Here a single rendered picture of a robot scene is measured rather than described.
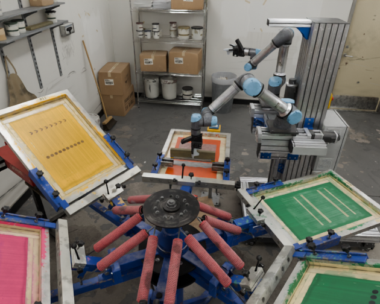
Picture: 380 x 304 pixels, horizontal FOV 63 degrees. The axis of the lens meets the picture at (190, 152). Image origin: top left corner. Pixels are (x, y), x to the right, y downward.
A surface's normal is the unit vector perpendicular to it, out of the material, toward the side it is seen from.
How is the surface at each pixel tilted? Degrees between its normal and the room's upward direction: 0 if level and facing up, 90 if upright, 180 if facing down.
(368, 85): 90
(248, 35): 90
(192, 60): 89
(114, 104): 89
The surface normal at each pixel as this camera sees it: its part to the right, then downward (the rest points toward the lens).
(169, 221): 0.01, -0.85
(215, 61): -0.14, 0.52
